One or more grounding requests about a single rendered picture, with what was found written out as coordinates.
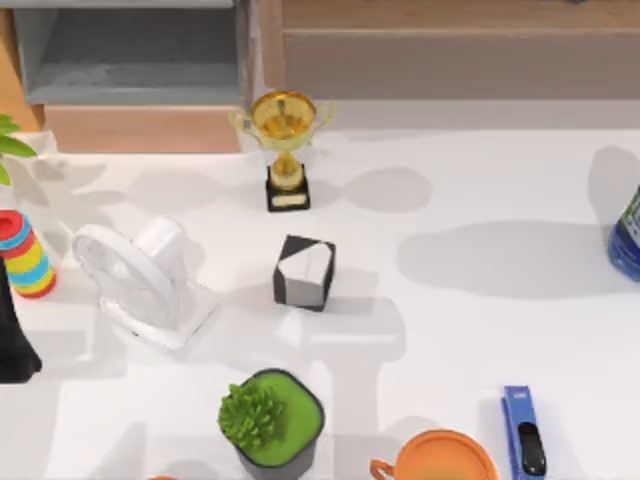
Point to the black and white cube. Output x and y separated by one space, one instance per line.
305 272

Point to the gold trophy black base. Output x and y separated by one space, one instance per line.
282 125

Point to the white desk fan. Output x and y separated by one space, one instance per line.
145 280

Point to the green plant in grey pot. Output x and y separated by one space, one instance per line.
272 425

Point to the pale wooden drawer front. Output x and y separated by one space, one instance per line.
142 127

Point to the wooden cupboard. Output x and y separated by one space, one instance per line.
450 50

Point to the orange cup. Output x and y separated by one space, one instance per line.
440 457

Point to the blue stapler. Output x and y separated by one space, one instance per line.
524 435

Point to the small orange object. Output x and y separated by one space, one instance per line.
162 478

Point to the stack of coloured rings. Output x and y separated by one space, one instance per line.
25 257

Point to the green plant in white pot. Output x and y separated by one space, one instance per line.
30 170

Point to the blue bottle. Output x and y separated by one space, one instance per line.
627 242

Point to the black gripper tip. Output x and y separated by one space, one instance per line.
11 335

